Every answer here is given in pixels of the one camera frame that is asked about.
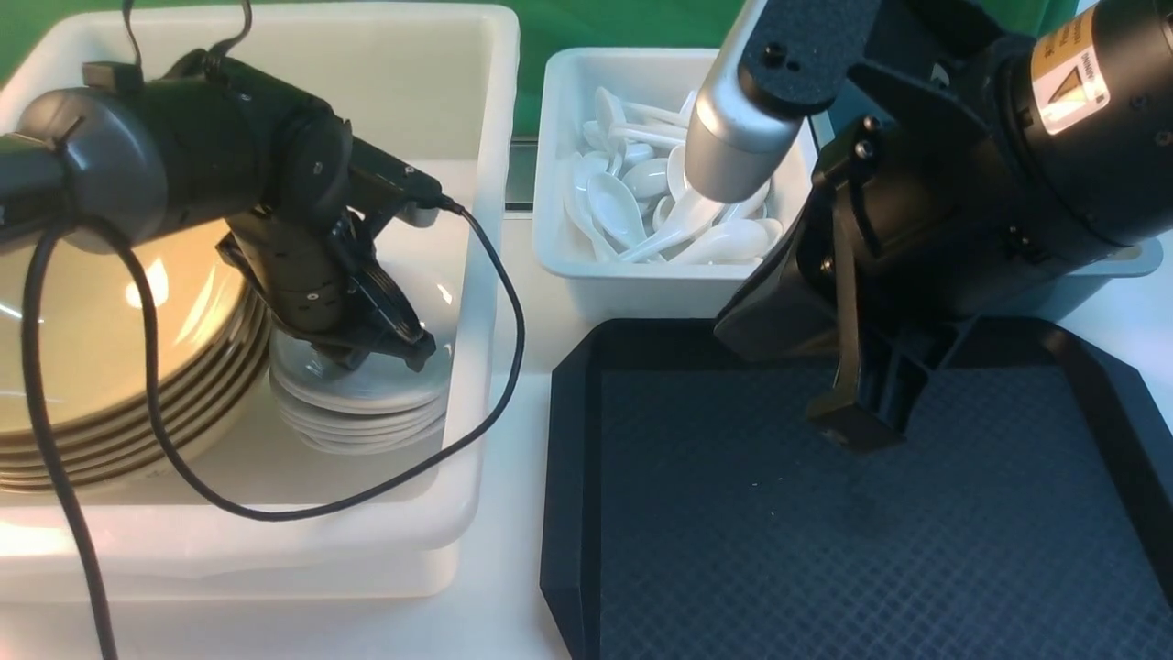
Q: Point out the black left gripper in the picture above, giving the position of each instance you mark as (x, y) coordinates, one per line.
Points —
(310, 283)

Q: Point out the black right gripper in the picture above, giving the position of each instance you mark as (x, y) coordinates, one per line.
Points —
(945, 207)

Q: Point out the white square sauce dish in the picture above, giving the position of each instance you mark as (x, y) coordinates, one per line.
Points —
(382, 384)

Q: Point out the white soup spoon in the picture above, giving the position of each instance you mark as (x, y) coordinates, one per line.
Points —
(692, 213)

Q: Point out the beige noodle bowl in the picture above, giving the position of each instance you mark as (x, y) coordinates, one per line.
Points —
(91, 321)

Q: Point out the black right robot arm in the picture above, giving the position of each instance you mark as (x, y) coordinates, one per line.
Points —
(999, 162)

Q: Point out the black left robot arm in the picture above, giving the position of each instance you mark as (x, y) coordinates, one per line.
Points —
(214, 139)

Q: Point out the stacked beige bowl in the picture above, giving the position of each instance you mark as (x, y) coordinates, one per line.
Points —
(23, 470)
(211, 391)
(209, 357)
(127, 422)
(192, 438)

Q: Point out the bottom stacked beige bowl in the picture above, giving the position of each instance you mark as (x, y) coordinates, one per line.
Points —
(192, 438)

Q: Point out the white spoon left bowl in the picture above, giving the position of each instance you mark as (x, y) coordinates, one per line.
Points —
(616, 210)

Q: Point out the top stacked beige bowl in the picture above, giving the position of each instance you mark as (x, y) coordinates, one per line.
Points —
(127, 422)

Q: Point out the top stacked white dish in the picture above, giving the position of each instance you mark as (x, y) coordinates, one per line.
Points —
(303, 411)

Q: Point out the stacked white dish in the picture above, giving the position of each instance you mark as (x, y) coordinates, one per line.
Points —
(399, 424)
(351, 443)
(355, 435)
(303, 411)

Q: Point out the bottom stacked white dish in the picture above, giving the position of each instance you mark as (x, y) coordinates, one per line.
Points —
(351, 443)

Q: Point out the white spoon front right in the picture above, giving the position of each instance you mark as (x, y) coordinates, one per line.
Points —
(732, 241)

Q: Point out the black serving tray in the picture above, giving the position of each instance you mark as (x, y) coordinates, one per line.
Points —
(692, 512)

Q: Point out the white spoon bin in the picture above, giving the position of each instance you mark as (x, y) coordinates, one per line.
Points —
(583, 91)

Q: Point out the white spoon far left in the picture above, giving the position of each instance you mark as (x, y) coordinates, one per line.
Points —
(577, 173)

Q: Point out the large white plastic tub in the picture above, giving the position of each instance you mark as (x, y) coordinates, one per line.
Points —
(435, 85)

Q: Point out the grey-blue chopstick bin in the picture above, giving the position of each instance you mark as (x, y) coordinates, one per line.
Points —
(1127, 261)

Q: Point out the long white spoon top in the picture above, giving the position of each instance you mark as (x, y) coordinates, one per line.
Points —
(658, 136)

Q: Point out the white spoon back thin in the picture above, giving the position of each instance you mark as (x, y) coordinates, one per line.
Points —
(657, 115)

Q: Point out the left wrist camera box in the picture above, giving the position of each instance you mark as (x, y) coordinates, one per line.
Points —
(383, 188)

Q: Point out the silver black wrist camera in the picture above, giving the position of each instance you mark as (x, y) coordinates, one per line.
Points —
(782, 62)

